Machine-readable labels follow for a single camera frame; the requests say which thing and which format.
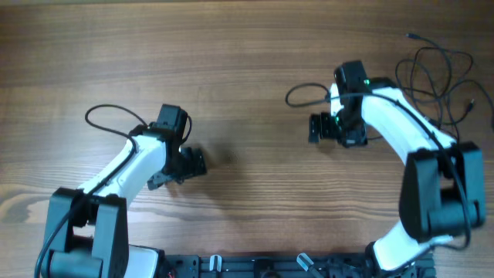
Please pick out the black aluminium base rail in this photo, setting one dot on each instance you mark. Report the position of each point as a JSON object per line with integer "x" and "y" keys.
{"x": 336, "y": 265}

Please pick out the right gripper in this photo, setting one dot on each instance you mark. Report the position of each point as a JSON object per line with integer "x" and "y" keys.
{"x": 326, "y": 130}

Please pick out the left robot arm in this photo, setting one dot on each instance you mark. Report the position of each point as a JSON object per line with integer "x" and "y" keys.
{"x": 86, "y": 231}

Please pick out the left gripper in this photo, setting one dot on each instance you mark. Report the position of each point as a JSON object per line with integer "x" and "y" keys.
{"x": 194, "y": 163}

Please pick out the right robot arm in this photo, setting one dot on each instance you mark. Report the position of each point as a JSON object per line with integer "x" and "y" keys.
{"x": 442, "y": 193}

